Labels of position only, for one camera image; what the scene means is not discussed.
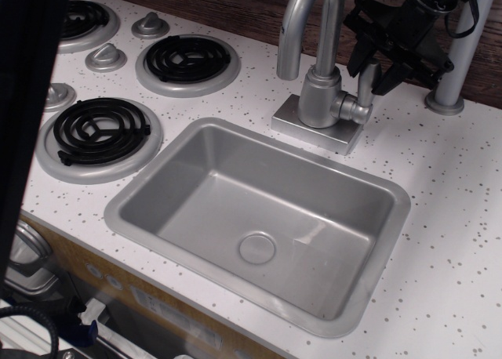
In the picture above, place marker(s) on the silver faucet lever handle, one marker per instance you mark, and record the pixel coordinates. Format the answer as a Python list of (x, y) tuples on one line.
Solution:
[(358, 109)]

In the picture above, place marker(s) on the dark blurred foreground object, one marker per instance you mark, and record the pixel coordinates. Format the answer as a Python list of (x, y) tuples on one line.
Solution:
[(30, 35)]

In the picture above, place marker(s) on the black coil burner back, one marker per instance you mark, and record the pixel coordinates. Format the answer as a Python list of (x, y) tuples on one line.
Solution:
[(86, 25)]

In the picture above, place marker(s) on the grey stove knob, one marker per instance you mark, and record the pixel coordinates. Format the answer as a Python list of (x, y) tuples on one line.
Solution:
[(59, 96), (150, 27), (107, 58)]

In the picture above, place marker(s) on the grey stove knob back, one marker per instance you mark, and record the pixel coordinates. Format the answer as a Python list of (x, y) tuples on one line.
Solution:
[(150, 27)]

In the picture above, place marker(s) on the grey plastic sink basin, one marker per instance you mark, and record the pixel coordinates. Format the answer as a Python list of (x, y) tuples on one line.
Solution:
[(301, 236)]

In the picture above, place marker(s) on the black coil burner front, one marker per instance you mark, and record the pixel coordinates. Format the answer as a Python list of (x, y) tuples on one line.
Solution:
[(98, 141)]

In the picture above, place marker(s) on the grey oven dial knob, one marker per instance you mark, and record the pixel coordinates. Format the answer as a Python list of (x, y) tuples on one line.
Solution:
[(29, 250)]

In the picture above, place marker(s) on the black coil burner middle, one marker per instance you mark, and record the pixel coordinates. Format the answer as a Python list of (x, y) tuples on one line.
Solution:
[(187, 65)]

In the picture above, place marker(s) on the grey stove knob middle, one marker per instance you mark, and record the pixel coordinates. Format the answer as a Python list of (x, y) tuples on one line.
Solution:
[(107, 58)]

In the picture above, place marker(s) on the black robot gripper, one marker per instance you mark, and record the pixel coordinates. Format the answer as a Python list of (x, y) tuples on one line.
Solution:
[(404, 36)]

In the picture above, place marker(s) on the grey stove knob front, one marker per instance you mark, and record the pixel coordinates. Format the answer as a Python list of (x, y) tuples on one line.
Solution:
[(59, 96)]

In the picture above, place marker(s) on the grey vertical support pole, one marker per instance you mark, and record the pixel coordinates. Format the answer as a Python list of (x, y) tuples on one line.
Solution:
[(446, 98)]

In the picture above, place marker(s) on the black coil burner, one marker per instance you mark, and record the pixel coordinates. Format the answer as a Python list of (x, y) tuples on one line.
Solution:
[(187, 65), (98, 141), (86, 25)]

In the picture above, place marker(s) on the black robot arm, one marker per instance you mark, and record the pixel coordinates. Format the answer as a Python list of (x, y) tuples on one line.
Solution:
[(442, 9)]

